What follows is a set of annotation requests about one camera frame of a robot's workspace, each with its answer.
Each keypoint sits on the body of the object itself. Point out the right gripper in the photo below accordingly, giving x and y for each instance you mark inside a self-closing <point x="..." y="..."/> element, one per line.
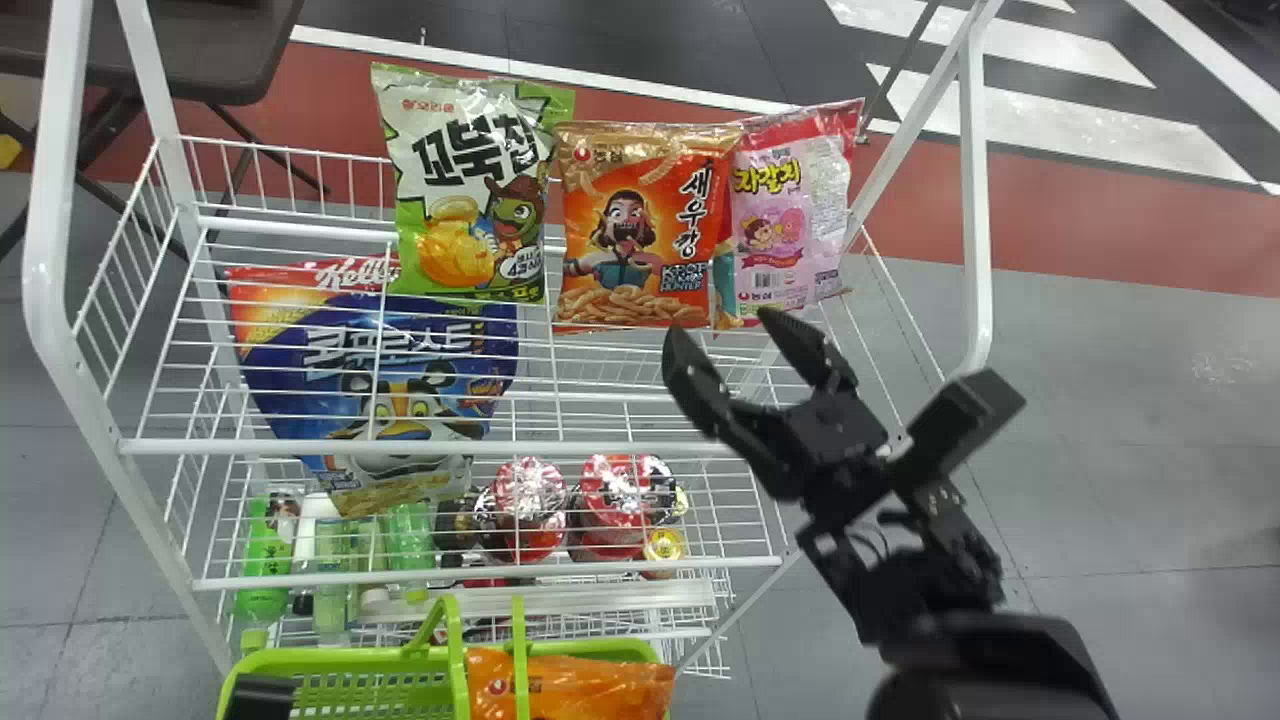
<point x="820" y="440"/>

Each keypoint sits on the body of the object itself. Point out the blue cereal bag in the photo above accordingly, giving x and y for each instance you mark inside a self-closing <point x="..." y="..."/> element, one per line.
<point x="400" y="350"/>

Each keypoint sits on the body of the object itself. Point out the yellow can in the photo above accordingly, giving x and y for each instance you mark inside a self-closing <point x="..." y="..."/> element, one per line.
<point x="664" y="547"/>

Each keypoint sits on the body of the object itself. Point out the white bottle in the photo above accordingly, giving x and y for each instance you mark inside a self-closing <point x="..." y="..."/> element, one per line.
<point x="318" y="512"/>

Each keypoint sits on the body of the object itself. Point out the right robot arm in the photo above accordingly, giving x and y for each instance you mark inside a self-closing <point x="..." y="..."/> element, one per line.
<point x="960" y="640"/>

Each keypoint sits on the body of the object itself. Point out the green basket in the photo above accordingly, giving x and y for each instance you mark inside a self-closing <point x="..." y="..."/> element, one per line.
<point x="340" y="690"/>

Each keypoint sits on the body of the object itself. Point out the dark side table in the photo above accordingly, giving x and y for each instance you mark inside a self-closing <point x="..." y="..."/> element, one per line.
<point x="190" y="50"/>

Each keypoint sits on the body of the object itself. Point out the pink snack packet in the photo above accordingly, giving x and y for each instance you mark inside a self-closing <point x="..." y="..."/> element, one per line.
<point x="790" y="220"/>

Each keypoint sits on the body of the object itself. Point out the orange snack packet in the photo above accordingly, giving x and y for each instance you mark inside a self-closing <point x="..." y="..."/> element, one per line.
<point x="580" y="688"/>
<point x="640" y="230"/>

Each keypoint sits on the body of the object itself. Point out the green snack packet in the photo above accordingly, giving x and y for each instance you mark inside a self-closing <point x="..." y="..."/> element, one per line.
<point x="470" y="170"/>

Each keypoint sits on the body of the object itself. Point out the red noodle cup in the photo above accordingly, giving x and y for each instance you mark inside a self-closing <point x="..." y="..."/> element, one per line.
<point x="525" y="500"/>
<point x="620" y="500"/>

